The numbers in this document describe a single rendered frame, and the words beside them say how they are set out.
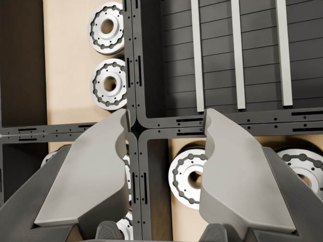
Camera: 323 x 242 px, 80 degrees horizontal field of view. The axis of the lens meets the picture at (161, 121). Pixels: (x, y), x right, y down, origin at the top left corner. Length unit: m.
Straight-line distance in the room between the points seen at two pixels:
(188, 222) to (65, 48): 0.46
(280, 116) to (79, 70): 0.40
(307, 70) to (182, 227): 0.34
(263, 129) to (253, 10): 0.22
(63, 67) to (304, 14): 0.48
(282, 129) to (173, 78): 0.21
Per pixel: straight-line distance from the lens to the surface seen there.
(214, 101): 0.36
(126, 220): 0.41
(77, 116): 0.48
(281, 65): 0.37
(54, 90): 0.53
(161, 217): 0.36
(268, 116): 0.26
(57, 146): 0.52
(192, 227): 0.41
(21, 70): 0.52
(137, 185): 0.30
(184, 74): 0.38
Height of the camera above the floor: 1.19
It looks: 72 degrees down
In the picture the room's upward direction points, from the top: 88 degrees counter-clockwise
